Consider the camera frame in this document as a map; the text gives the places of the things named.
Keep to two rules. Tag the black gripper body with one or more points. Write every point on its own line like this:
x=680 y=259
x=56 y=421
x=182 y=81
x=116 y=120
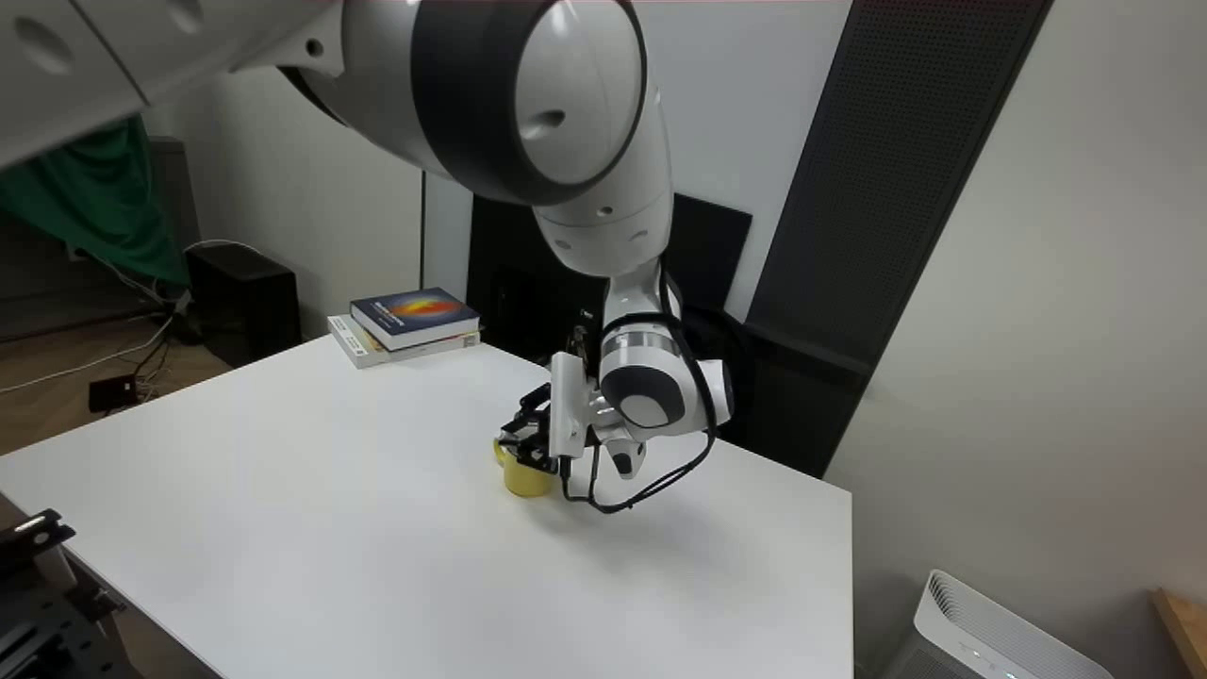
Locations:
x=545 y=426

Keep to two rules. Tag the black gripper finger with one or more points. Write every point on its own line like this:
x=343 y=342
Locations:
x=530 y=458
x=519 y=421

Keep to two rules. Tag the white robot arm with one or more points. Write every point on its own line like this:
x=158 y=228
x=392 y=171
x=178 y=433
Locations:
x=502 y=100

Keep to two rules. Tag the yellow mug with dark rim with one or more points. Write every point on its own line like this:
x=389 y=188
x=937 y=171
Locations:
x=519 y=481

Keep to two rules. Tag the blue book with orange cover art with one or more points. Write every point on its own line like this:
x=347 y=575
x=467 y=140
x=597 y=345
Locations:
x=416 y=311

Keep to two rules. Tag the black office chair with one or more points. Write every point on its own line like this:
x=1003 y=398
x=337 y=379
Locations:
x=530 y=267

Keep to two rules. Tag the white book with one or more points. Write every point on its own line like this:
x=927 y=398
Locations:
x=368 y=345

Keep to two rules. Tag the black speaker box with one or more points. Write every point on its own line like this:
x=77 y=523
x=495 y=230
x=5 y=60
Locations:
x=246 y=301

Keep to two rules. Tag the small black power adapter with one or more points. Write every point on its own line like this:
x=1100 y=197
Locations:
x=113 y=392

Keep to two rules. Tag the green cloth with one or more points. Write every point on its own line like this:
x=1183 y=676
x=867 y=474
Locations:
x=94 y=209

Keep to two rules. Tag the white bin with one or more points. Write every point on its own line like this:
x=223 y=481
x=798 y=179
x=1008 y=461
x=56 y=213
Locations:
x=992 y=633

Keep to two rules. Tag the wooden furniture edge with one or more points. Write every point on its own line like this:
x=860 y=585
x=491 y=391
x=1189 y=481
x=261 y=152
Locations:
x=1189 y=633

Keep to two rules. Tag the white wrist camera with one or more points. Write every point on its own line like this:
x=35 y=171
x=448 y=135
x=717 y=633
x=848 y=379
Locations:
x=572 y=401

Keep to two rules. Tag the black metal mount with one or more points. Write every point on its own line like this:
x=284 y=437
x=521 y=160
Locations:
x=37 y=606

